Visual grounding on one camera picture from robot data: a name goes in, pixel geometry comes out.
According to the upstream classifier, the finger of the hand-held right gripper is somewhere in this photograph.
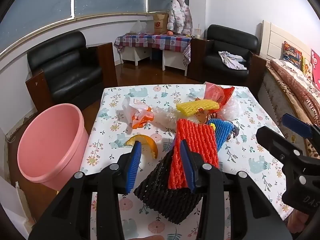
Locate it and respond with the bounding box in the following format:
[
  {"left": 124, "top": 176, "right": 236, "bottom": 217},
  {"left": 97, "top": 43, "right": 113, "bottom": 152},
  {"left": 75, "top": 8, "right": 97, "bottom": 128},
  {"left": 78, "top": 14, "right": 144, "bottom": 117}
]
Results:
[
  {"left": 282, "top": 113, "right": 320, "bottom": 140},
  {"left": 256, "top": 126, "right": 320, "bottom": 180}
]

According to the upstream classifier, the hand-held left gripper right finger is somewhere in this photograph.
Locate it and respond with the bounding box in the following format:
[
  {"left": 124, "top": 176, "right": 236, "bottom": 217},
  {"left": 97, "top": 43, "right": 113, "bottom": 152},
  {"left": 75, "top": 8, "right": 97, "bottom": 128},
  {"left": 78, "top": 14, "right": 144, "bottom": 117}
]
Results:
[{"left": 180, "top": 139, "right": 293, "bottom": 240}]

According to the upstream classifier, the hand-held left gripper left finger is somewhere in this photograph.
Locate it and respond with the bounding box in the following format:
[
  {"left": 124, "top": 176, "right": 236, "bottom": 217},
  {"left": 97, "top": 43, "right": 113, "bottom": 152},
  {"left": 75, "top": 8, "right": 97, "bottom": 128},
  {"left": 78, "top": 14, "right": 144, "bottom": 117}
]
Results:
[{"left": 29, "top": 141, "right": 143, "bottom": 240}]

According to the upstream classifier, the orange peel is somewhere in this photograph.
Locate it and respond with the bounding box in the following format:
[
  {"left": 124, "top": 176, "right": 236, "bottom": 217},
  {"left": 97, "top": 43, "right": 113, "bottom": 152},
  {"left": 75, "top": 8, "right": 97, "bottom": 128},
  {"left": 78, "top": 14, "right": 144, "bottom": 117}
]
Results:
[{"left": 126, "top": 134, "right": 158, "bottom": 159}]

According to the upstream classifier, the red foam fruit net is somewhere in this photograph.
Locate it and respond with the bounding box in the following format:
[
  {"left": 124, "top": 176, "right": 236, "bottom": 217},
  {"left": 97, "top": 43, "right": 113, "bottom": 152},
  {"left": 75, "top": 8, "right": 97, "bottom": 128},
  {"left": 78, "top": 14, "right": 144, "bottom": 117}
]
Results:
[{"left": 168, "top": 119, "right": 220, "bottom": 190}]

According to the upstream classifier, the black foam fruit net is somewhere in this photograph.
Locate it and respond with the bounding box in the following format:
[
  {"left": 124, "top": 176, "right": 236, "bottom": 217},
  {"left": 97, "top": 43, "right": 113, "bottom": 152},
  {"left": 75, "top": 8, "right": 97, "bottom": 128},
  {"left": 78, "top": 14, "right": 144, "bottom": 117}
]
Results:
[{"left": 133, "top": 150, "right": 202, "bottom": 225}]

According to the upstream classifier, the blue foam fruit net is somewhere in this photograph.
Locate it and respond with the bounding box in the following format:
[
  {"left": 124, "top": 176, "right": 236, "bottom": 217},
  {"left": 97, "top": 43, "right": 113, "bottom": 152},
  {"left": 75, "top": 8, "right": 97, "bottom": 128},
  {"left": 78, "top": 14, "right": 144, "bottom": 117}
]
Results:
[{"left": 207, "top": 118, "right": 234, "bottom": 153}]

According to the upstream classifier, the yellow foam fruit net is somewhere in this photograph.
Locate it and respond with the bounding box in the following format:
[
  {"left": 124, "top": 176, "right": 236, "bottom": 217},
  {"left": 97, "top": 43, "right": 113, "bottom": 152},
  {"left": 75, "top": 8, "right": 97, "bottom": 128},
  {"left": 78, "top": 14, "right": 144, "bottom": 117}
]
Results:
[{"left": 176, "top": 99, "right": 220, "bottom": 117}]

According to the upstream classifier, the red plastic bag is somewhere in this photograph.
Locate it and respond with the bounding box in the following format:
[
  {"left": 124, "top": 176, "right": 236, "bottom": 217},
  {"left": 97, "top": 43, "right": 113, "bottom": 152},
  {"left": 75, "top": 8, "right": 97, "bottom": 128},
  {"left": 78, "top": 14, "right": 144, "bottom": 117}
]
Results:
[{"left": 203, "top": 82, "right": 235, "bottom": 105}]

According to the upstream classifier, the pink plastic bucket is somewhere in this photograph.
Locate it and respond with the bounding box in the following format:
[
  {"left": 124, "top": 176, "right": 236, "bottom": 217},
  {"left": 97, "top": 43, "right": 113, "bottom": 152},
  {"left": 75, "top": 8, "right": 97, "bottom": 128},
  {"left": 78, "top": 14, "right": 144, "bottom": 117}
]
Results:
[{"left": 17, "top": 104, "right": 90, "bottom": 197}]

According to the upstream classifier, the bed with patterned blanket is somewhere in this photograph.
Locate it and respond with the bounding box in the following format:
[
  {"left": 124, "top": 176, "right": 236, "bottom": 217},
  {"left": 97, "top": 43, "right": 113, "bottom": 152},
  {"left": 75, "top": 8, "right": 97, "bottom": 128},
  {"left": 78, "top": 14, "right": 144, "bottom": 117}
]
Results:
[{"left": 265, "top": 59, "right": 320, "bottom": 159}]

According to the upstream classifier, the clear bubble wrap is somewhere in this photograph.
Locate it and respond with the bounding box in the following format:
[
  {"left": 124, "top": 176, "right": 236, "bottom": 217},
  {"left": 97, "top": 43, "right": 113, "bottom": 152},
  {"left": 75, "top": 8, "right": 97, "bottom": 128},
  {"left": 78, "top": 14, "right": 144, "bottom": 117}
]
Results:
[{"left": 151, "top": 106, "right": 185, "bottom": 130}]

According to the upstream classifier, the clear plastic bag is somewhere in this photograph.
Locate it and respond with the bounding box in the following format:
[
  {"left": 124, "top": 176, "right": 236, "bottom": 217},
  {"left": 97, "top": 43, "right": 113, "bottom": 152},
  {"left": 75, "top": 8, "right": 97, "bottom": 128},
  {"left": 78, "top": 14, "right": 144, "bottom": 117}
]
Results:
[{"left": 220, "top": 96, "right": 243, "bottom": 120}]

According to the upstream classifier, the white and orange plastic bag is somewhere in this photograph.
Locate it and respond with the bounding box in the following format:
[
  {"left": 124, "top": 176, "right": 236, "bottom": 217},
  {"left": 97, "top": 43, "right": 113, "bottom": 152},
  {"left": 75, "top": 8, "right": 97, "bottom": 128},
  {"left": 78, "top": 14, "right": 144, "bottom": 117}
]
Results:
[{"left": 122, "top": 97, "right": 155, "bottom": 129}]

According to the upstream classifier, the yellow pillow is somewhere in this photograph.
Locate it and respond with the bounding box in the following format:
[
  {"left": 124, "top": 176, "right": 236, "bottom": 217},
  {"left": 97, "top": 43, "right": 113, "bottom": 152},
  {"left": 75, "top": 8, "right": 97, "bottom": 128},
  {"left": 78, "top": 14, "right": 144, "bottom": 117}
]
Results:
[{"left": 301, "top": 56, "right": 314, "bottom": 77}]

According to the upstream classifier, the pink pillow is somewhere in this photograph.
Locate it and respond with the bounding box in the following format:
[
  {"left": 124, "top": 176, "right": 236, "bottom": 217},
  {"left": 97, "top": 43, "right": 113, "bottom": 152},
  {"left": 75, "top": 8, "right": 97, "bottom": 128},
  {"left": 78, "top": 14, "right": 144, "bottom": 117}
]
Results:
[{"left": 310, "top": 49, "right": 320, "bottom": 90}]

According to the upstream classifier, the colourful striped pillow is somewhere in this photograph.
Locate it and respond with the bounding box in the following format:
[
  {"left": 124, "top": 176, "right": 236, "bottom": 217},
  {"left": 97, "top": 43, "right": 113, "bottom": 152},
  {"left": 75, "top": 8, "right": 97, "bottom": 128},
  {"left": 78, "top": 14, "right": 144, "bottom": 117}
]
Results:
[{"left": 282, "top": 41, "right": 302, "bottom": 68}]

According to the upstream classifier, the cream bed headboard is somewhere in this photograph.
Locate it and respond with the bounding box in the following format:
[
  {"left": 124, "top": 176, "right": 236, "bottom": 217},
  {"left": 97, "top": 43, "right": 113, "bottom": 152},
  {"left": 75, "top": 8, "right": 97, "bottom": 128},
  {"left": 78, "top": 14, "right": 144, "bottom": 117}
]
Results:
[{"left": 259, "top": 20, "right": 313, "bottom": 60}]

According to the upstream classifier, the patterned cloth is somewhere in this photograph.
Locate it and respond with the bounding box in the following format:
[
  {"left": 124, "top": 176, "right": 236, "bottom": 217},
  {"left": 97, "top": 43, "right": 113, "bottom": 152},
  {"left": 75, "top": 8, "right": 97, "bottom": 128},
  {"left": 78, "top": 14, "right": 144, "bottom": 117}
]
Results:
[{"left": 218, "top": 51, "right": 248, "bottom": 70}]

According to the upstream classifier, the white desk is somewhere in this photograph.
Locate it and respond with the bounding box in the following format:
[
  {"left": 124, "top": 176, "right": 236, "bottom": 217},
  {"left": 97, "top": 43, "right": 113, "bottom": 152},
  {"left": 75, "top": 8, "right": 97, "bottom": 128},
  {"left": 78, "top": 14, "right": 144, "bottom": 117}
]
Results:
[{"left": 121, "top": 46, "right": 188, "bottom": 77}]

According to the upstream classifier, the black leather armchair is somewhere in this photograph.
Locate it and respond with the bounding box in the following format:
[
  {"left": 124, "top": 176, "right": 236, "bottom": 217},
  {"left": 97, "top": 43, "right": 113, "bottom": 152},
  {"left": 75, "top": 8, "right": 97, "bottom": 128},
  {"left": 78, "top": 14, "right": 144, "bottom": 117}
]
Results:
[
  {"left": 25, "top": 31, "right": 118, "bottom": 110},
  {"left": 187, "top": 24, "right": 267, "bottom": 94}
]

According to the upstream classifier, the checkered cloth side table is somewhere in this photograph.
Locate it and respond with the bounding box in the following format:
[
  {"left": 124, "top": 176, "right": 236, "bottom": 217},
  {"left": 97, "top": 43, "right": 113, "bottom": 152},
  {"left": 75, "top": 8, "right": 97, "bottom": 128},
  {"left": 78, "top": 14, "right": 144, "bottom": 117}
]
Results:
[{"left": 114, "top": 33, "right": 192, "bottom": 67}]

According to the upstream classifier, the white cardboard sheet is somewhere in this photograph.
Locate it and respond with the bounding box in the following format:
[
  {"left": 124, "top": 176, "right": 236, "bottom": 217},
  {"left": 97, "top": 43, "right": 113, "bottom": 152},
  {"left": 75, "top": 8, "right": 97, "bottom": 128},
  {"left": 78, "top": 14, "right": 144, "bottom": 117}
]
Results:
[{"left": 0, "top": 175, "right": 32, "bottom": 239}]

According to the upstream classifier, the cardboard box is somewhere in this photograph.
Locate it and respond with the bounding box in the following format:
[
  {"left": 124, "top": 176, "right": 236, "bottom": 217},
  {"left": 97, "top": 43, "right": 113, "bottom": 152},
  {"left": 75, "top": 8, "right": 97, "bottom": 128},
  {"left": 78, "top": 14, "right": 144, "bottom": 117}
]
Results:
[{"left": 153, "top": 13, "right": 169, "bottom": 34}]

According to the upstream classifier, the white puffer jacket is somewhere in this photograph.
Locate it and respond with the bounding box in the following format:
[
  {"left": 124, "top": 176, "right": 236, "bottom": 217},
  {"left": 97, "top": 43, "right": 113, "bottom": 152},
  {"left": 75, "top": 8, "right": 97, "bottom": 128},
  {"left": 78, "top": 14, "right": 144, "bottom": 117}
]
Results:
[{"left": 167, "top": 0, "right": 193, "bottom": 35}]

